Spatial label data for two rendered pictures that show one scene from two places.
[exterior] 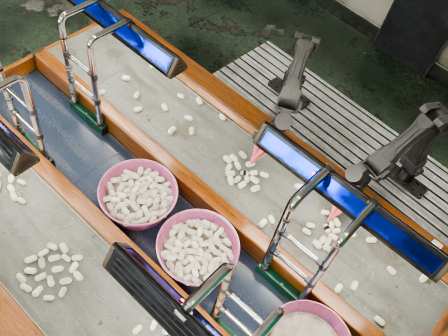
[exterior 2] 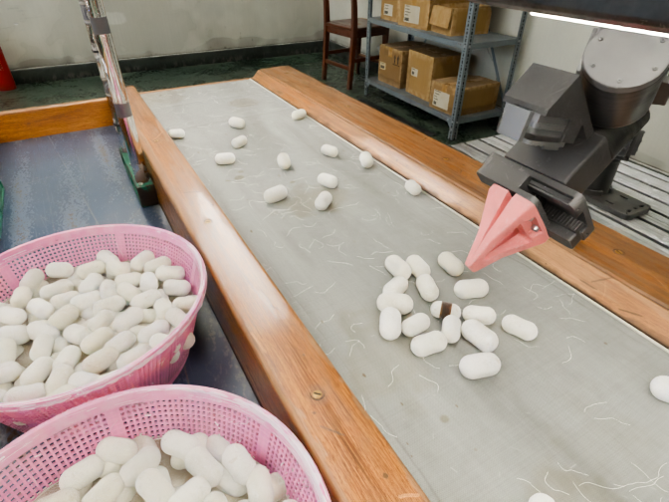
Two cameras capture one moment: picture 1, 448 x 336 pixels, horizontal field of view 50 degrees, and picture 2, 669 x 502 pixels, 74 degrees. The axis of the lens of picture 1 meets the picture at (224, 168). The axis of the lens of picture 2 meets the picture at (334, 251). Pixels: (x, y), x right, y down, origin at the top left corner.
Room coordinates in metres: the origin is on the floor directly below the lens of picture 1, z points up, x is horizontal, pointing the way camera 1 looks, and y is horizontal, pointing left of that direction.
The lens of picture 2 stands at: (0.66, -0.13, 1.07)
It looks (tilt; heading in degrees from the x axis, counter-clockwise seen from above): 36 degrees down; 27
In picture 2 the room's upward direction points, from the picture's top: straight up
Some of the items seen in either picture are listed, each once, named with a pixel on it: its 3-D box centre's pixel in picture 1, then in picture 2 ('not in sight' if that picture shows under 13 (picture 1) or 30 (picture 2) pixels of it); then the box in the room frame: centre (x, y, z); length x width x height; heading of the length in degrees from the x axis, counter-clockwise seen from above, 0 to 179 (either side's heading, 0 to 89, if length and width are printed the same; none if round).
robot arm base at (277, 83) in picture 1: (290, 87); (595, 172); (1.55, -0.21, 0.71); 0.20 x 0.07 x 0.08; 54
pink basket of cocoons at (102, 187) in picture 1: (139, 198); (86, 327); (0.84, 0.26, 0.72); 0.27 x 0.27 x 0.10
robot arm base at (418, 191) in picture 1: (406, 173); not in sight; (1.20, -0.70, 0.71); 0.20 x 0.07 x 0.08; 54
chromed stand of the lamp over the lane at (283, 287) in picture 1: (313, 240); not in sight; (0.72, -0.30, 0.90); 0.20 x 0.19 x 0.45; 57
